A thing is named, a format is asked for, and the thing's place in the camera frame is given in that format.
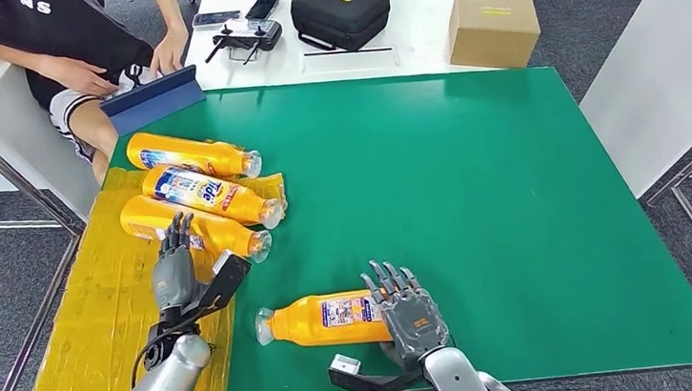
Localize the orange detergent bottle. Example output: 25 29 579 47
139 154 291 243
252 286 399 356
124 120 265 192
116 182 275 278

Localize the yellow plastic sheet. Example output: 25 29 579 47
0 151 306 391

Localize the person's left hand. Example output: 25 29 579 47
145 23 194 79

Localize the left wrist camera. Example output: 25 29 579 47
174 247 257 328

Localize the black zip case yellow tag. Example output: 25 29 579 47
289 0 396 58

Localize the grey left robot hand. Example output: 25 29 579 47
144 208 214 317

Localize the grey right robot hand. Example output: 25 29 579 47
357 252 455 373

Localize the person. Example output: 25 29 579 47
0 0 204 194

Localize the dark phone with blue screen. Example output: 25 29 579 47
191 9 244 32

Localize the long white table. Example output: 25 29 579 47
174 0 500 102

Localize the blue tablet case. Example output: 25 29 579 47
96 64 211 140

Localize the black smartphone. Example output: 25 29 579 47
242 0 287 23

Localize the brown cardboard box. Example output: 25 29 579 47
443 0 545 76

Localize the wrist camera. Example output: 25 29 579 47
174 247 257 328
326 345 428 391

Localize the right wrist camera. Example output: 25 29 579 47
326 345 428 391

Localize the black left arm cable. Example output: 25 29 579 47
124 319 206 375

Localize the person's right hand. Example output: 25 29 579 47
36 47 121 104

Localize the white desk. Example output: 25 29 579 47
0 44 105 230

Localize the black drone remote controller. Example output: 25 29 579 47
200 14 287 71

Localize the white side table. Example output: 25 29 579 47
568 0 692 206

